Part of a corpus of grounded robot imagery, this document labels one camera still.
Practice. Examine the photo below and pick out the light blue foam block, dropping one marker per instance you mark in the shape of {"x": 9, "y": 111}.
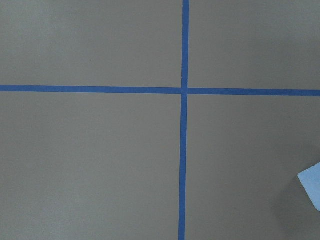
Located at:
{"x": 310, "y": 180}

